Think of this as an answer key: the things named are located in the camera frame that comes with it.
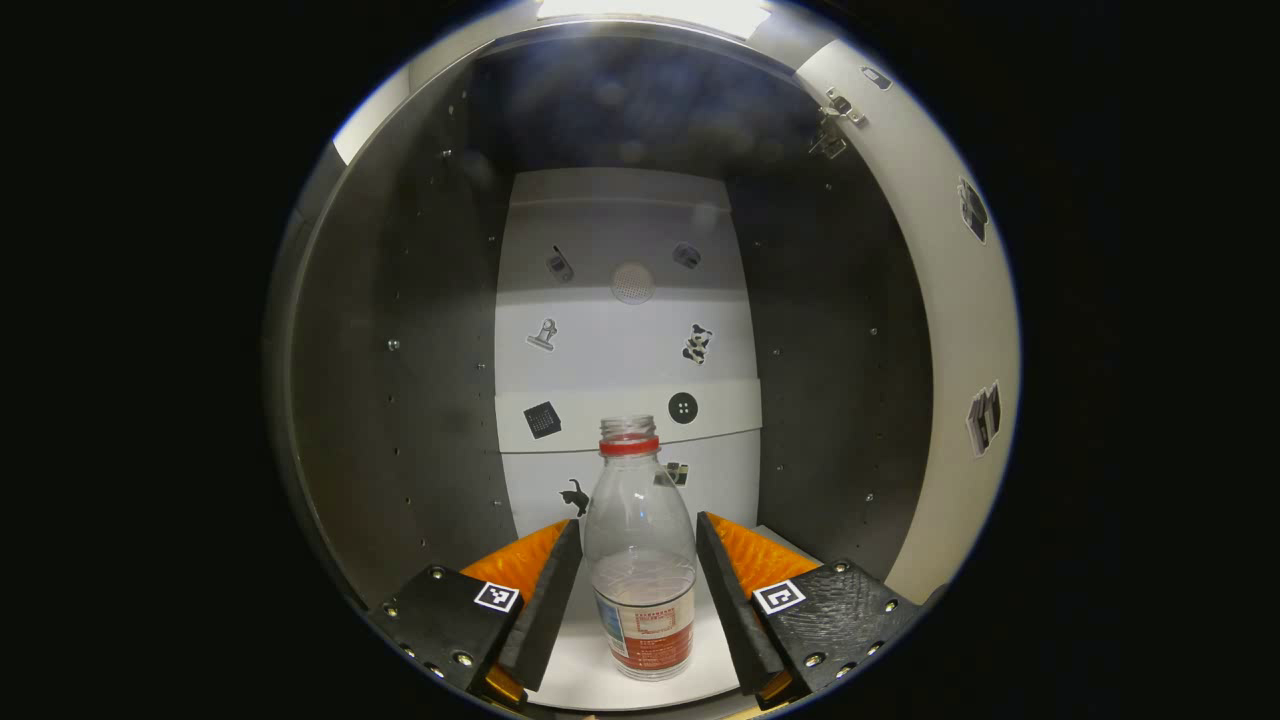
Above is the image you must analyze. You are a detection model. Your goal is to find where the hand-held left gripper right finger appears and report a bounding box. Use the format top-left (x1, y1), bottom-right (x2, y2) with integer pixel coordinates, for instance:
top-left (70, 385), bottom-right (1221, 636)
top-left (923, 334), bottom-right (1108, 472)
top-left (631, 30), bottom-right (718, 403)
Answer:
top-left (696, 511), bottom-right (923, 711)

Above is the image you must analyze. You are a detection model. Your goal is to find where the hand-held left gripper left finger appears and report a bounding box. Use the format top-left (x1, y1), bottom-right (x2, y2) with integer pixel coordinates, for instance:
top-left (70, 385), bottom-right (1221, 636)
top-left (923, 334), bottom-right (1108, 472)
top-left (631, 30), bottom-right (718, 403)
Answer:
top-left (368, 517), bottom-right (583, 713)

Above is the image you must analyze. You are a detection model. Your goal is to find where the clear plastic bottle red label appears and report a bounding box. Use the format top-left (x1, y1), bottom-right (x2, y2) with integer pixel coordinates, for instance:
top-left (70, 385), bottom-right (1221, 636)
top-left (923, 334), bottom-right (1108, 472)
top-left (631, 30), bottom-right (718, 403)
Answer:
top-left (583, 416), bottom-right (698, 682)

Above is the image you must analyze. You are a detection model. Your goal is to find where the dark grey cabinet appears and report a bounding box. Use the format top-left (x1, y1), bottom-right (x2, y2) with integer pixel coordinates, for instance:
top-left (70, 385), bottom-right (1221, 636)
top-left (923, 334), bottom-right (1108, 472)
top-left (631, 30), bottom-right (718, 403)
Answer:
top-left (265, 20), bottom-right (941, 716)

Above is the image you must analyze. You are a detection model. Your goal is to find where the metal cabinet hinge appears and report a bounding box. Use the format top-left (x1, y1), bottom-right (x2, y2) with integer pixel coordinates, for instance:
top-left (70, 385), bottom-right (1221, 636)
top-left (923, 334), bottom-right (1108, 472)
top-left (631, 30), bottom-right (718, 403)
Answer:
top-left (808, 86), bottom-right (867, 161)

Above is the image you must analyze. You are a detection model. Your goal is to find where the large ceiling light panel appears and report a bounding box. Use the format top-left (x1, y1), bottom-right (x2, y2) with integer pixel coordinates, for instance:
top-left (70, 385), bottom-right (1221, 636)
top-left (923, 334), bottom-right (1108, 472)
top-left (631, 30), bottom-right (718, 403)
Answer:
top-left (535, 0), bottom-right (773, 41)

